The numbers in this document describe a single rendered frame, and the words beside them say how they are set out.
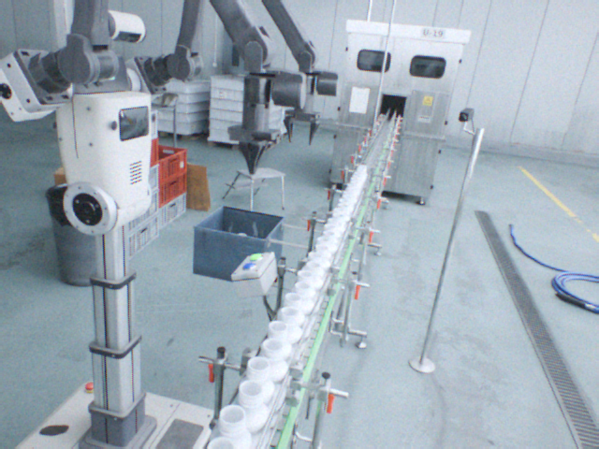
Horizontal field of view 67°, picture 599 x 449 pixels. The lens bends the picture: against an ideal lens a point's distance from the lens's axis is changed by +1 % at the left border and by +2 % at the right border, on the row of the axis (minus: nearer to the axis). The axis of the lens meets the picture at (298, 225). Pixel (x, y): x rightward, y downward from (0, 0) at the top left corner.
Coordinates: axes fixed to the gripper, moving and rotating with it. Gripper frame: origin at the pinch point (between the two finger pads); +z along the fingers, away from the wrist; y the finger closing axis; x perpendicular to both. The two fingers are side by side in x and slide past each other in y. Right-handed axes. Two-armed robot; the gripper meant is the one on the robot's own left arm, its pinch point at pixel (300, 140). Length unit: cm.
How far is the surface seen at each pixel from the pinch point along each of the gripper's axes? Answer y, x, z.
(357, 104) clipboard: 31, -443, 25
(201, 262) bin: 43, -21, 60
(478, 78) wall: -170, -997, -11
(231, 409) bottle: -13, 88, 24
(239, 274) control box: 4.4, 38.5, 29.6
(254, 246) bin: 20, -21, 49
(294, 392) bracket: -19, 70, 35
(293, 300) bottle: -14, 53, 25
